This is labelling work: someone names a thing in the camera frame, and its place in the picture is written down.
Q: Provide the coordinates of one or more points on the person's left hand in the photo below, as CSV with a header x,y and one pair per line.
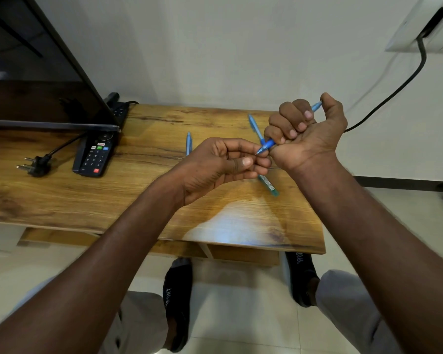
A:
x,y
214,165

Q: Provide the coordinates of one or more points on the person's right hand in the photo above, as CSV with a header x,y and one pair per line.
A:
x,y
310,140

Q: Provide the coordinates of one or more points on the teal lead refill tube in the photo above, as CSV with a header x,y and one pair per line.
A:
x,y
268,185

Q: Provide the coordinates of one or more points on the person's left forearm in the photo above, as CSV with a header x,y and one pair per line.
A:
x,y
85,280

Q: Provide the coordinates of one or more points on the person's right forearm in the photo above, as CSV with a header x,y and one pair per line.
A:
x,y
376,254

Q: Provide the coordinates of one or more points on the person's left black sock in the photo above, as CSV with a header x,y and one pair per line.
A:
x,y
177,294

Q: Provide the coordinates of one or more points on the person's black sock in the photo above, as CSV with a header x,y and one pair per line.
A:
x,y
177,294
301,276

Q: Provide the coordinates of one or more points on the person's right black sock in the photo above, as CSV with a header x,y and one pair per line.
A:
x,y
301,276

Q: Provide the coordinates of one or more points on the person's right grey trouser leg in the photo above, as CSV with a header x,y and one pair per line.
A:
x,y
339,298

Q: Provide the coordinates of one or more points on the person's grey trouser leg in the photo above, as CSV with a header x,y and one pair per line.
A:
x,y
144,320
339,298

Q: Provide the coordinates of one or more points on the person's left grey trouser leg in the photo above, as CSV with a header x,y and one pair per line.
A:
x,y
144,320

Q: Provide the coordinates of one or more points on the black power strip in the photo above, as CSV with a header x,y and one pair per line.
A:
x,y
120,108

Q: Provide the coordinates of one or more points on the black remote control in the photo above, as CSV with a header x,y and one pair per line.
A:
x,y
94,156

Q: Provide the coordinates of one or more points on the black television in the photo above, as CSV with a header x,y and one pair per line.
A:
x,y
33,92

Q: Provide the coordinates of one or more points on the white wall socket panel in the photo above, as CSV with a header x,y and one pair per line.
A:
x,y
409,29

